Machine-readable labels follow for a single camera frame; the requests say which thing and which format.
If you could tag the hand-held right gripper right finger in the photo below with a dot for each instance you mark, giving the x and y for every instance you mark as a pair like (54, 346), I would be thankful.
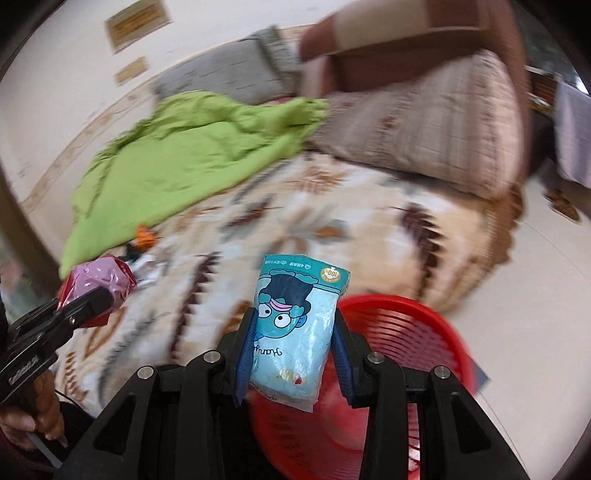
(344, 369)

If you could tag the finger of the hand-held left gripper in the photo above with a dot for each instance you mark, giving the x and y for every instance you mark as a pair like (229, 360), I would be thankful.
(87, 307)

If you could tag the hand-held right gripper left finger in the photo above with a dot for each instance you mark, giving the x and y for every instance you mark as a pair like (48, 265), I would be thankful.
(244, 355)

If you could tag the pink foil wrapper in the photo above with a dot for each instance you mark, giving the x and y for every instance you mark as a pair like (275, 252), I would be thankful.
(99, 277)

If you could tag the blue cartoon tissue packet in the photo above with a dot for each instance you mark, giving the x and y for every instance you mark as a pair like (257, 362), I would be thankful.
(295, 332)

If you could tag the red plastic mesh basket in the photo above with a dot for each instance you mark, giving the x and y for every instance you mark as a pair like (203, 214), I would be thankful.
(401, 323)

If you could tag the person's left hand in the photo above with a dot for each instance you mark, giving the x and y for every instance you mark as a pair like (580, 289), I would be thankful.
(44, 415)

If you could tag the white paper scraps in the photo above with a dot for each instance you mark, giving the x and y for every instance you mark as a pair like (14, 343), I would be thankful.
(152, 270)

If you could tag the orange wrapper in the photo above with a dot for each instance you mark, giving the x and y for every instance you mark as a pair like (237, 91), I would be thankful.
(145, 234)

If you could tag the leaf printed blanket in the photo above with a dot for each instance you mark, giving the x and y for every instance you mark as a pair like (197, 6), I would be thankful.
(300, 217)

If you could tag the green quilt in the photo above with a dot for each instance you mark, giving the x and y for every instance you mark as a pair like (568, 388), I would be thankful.
(161, 170)

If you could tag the striped beige pillow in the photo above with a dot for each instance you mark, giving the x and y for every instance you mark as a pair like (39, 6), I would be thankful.
(425, 124)

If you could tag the grey pillow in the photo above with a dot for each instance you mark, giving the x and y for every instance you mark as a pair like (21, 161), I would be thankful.
(221, 74)

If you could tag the brown patterned slipper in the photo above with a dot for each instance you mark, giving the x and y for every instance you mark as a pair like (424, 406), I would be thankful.
(561, 205)

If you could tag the brown upholstered headboard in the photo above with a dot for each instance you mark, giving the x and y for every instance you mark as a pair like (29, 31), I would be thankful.
(383, 60)

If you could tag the purple tablecloth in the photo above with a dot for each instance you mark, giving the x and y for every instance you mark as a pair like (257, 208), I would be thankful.
(575, 134)

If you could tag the small framed wall plaque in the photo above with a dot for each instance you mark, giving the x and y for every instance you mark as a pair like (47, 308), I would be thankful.
(131, 70)

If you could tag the large framed wall plaque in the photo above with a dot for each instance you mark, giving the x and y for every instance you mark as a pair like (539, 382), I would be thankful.
(138, 25)

